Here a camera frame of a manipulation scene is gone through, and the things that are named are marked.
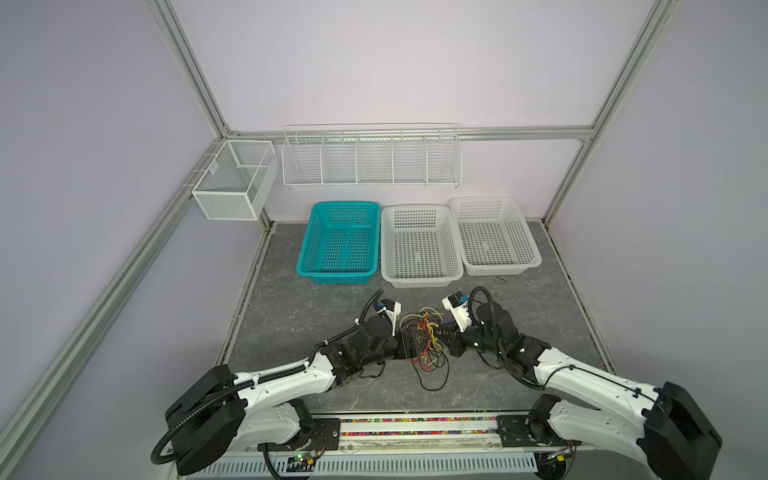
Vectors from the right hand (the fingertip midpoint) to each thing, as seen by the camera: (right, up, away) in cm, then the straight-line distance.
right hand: (434, 332), depth 79 cm
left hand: (-4, -2, -2) cm, 5 cm away
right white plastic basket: (+28, +27, +37) cm, 53 cm away
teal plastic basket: (-32, +24, +37) cm, 54 cm away
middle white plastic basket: (-1, +24, +34) cm, 41 cm away
